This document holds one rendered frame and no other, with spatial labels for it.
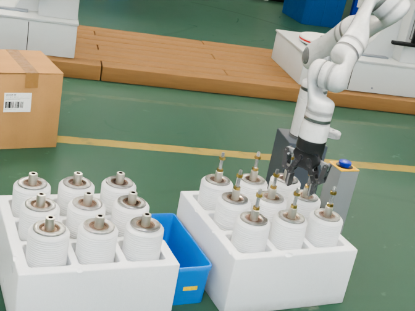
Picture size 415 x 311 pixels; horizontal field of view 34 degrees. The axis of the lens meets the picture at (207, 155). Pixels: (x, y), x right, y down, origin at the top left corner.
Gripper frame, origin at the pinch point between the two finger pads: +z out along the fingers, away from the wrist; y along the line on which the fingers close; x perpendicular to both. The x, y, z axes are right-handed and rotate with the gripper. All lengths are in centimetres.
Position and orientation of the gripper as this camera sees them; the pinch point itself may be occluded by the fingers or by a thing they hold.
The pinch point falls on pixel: (299, 186)
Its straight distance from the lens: 187.1
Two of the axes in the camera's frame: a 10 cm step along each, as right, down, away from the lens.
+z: -1.8, 9.1, 3.8
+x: 6.4, -1.9, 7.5
